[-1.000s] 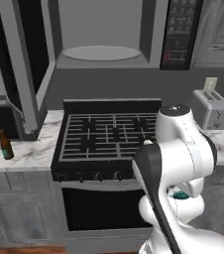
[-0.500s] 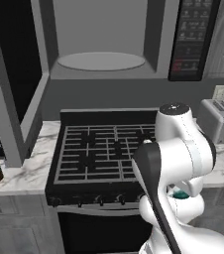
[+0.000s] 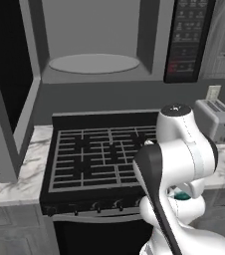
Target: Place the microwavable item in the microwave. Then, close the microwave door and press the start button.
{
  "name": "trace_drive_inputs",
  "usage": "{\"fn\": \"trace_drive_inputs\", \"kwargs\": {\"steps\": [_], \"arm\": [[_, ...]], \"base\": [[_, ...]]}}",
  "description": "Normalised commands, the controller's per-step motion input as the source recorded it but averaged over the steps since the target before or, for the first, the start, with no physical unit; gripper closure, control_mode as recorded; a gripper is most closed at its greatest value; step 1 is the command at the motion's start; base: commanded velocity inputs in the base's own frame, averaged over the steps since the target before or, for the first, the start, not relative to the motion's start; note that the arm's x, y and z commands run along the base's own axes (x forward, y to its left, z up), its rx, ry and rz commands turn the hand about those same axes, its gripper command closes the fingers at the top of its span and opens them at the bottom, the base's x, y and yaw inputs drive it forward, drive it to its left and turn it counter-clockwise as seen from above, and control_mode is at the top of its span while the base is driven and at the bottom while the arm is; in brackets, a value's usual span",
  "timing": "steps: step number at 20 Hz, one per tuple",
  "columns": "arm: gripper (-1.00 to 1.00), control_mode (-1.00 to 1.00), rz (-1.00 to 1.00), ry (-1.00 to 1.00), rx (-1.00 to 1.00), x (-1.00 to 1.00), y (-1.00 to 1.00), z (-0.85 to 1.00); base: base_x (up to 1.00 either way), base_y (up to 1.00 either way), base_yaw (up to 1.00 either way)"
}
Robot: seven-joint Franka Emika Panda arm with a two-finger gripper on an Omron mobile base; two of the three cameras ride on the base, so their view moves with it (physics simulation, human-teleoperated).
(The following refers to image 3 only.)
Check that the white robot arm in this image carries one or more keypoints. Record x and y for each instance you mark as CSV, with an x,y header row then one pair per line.
x,y
190,156

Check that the grey microwave oven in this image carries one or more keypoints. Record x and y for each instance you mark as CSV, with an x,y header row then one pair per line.
x,y
101,33

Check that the microwave start button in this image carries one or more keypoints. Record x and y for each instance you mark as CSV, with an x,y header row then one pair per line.
x,y
188,67

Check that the grey microwave door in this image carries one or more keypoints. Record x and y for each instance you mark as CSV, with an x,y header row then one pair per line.
x,y
5,146

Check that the black oven door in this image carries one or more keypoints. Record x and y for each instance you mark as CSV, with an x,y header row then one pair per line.
x,y
101,237

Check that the black stove range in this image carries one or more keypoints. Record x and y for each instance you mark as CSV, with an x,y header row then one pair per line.
x,y
94,156

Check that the grey round turntable plate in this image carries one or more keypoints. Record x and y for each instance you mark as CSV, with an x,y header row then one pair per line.
x,y
94,63

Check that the black stove knob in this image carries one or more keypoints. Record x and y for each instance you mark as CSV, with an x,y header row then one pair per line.
x,y
75,209
50,211
120,205
98,208

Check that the teal round object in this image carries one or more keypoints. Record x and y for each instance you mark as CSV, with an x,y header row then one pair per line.
x,y
182,196

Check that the silver toaster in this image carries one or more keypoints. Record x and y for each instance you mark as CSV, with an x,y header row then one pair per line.
x,y
217,121

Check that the grey base cupboard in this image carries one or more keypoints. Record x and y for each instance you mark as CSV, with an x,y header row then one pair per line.
x,y
13,230
222,212

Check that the white wall outlet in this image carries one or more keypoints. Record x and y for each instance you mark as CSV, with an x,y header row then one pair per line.
x,y
213,92

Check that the grey wall cupboard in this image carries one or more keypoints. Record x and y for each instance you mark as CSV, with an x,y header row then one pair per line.
x,y
224,36

